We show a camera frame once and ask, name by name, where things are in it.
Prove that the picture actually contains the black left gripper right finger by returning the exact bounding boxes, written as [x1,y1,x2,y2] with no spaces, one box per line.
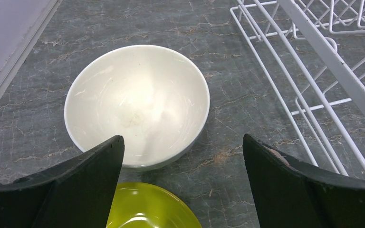
[242,134,365,228]

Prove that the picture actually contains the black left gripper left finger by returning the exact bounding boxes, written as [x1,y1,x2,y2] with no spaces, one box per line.
[0,135,125,228]

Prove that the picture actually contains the yellow green round bowl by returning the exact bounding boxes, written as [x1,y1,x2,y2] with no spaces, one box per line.
[106,182,201,228]

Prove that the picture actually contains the large white ribbed bowl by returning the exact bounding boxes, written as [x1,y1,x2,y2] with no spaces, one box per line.
[64,44,210,171]

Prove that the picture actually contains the white wire dish rack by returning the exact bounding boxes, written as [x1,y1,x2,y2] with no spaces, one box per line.
[230,0,365,180]

